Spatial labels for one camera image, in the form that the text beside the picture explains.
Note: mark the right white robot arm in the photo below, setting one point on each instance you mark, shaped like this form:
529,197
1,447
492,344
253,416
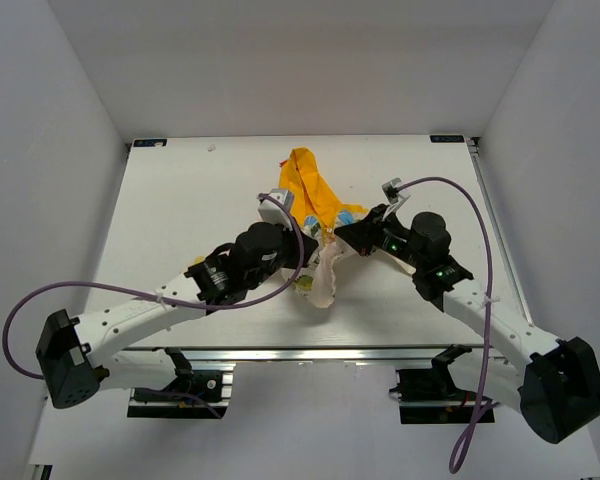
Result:
553,383

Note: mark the aluminium table front rail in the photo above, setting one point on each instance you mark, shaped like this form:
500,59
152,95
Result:
400,353

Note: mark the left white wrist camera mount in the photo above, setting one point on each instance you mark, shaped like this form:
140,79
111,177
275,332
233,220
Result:
274,207

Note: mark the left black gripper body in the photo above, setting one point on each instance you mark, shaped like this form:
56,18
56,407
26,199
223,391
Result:
286,257

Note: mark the blue table label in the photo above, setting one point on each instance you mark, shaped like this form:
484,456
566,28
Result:
149,143
446,138

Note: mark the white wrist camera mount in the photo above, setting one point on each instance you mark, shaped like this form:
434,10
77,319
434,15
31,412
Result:
274,207
397,194

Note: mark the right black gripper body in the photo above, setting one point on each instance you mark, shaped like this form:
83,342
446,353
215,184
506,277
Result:
385,235

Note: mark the left blue table label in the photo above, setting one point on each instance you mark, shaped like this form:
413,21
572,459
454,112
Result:
149,143

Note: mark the right blue table label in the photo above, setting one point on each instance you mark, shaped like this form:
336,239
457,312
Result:
446,138

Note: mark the yellow patterned child jacket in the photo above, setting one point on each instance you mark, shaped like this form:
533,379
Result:
316,212

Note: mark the aluminium table rail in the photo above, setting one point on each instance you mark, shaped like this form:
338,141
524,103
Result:
473,145
400,353

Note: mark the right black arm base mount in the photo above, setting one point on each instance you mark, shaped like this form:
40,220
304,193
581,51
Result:
428,396

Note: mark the aluminium table right rail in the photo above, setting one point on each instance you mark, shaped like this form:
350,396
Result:
473,145

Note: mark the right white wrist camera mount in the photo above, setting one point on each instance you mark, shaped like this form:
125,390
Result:
397,194

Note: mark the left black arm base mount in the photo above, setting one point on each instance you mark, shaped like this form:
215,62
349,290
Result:
199,390

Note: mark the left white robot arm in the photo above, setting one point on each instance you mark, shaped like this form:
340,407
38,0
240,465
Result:
82,355

